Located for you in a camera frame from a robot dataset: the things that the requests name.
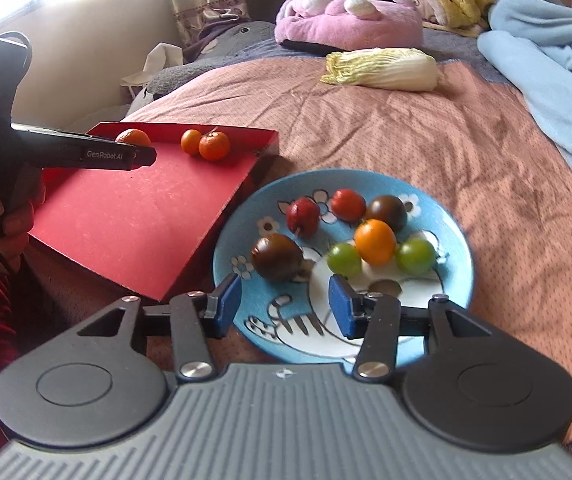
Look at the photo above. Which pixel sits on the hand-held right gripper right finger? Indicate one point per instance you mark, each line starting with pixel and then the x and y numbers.
pixel 341 305

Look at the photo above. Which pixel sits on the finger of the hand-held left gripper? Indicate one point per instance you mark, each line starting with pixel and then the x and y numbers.
pixel 143 156

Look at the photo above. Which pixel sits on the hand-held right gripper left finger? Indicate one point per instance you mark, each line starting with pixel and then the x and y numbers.
pixel 230 305

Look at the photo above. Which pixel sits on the green tomato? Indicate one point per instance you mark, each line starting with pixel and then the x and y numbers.
pixel 344 259
pixel 416 256

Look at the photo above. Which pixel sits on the red tray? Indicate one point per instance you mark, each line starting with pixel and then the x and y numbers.
pixel 141 210

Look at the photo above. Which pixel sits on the dark brown tomato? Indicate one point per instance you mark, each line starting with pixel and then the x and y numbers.
pixel 387 212
pixel 276 257

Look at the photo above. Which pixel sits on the orange tomato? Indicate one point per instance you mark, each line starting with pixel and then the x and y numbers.
pixel 375 241

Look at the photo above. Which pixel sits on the red tomato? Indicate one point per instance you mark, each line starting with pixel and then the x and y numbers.
pixel 348 204

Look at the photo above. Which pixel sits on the blue flower-print plate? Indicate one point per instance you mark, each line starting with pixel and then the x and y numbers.
pixel 448 232

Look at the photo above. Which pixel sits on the person's left hand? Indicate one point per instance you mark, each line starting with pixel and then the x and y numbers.
pixel 16 225

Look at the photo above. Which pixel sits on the small orange kumquat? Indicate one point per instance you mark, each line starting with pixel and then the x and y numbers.
pixel 191 141

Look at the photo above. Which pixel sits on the tangerine with green calyx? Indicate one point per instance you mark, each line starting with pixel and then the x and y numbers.
pixel 214 146

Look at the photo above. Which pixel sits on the grey plush blanket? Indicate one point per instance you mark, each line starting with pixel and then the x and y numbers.
pixel 176 77

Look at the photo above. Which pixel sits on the white paper bag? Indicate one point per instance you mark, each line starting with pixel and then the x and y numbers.
pixel 166 60

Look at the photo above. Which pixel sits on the pink dotted bedspread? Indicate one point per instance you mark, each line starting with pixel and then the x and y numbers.
pixel 416 135

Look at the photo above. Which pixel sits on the napa cabbage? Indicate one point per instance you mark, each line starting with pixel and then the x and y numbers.
pixel 391 70

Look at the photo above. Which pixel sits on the pink plush cushion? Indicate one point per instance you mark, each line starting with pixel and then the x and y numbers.
pixel 346 20

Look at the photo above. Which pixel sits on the light blue blanket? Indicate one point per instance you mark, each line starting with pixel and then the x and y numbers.
pixel 541 35

